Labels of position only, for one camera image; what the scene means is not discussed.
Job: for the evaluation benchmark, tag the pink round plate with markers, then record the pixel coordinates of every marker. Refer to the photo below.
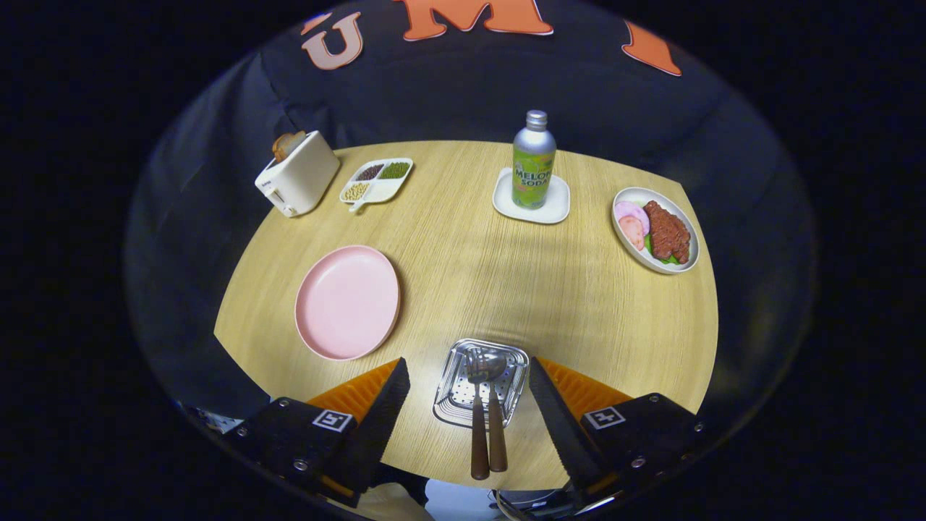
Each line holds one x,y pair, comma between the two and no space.
347,304

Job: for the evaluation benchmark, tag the green soda bottle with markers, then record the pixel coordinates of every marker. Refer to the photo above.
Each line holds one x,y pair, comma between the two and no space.
534,170

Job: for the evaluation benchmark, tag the white toaster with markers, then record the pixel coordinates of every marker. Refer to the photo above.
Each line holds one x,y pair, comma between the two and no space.
304,177

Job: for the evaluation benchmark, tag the white divided dish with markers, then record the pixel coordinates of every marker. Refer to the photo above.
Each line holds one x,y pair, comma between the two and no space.
387,189

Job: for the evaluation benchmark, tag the white square coaster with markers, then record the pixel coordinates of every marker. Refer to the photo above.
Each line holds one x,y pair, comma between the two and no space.
557,210

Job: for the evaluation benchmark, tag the salmon pink ham slice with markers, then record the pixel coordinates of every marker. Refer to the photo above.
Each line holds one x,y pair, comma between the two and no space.
631,233

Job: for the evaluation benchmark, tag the pile of green beans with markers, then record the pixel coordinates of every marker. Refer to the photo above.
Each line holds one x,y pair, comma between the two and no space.
395,170

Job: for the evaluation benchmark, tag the pile of yellow beans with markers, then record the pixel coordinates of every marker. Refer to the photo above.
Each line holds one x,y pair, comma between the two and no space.
356,191

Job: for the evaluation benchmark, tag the pale pink ham slice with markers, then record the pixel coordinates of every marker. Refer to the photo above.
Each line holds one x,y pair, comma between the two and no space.
629,208

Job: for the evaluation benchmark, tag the white oval plate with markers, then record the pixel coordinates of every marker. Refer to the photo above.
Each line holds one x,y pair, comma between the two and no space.
636,192

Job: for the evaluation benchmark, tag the green lettuce leaf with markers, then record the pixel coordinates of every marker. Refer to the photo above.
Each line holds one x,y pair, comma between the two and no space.
669,259

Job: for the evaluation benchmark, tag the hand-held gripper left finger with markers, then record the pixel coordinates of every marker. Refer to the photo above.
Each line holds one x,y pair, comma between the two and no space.
376,427

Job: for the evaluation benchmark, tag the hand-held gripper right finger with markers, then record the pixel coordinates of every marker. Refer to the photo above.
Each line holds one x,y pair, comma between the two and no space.
561,427

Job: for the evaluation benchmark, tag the red-brown meat piece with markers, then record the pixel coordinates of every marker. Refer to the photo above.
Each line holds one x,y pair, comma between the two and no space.
667,231

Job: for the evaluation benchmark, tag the pile of dark beans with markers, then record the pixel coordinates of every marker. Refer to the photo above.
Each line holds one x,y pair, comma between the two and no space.
370,172

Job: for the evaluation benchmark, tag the brown toast slice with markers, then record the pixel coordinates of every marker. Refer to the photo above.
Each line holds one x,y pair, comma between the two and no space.
296,140
281,148

